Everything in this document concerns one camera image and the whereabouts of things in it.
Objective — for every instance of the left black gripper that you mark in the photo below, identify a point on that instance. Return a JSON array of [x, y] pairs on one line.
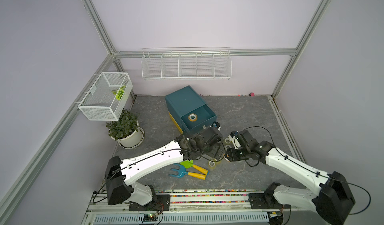
[[212, 153]]

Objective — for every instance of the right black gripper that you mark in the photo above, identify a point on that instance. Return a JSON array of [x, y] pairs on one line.
[[230, 155]]

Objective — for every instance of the orange tape roll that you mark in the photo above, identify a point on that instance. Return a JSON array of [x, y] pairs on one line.
[[192, 117]]

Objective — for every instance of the teal three-drawer cabinet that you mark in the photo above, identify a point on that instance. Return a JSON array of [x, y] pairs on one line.
[[187, 101]]

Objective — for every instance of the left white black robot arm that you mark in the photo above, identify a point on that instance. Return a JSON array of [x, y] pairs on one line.
[[121, 176]]

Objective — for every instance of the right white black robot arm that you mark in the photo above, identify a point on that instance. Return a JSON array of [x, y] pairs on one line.
[[328, 195]]

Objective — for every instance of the green toy shovel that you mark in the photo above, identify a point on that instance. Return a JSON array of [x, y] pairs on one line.
[[190, 164]]

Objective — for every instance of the blue toy rake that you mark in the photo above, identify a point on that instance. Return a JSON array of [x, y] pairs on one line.
[[181, 171]]

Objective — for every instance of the potted green plant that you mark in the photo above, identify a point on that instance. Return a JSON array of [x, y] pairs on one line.
[[126, 131]]

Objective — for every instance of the green leaf toy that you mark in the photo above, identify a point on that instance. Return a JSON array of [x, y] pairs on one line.
[[119, 93]]

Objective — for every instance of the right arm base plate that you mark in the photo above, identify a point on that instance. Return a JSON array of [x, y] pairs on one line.
[[260, 201]]

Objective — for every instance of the white vented cable duct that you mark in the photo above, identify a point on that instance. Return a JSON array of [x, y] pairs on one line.
[[183, 219]]

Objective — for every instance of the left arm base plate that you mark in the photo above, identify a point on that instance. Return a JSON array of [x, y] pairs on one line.
[[160, 203]]

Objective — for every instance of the white wire wall shelf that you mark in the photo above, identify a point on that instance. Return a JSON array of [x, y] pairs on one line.
[[187, 64]]

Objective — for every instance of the white wire mesh basket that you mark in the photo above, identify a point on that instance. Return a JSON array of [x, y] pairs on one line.
[[99, 103]]

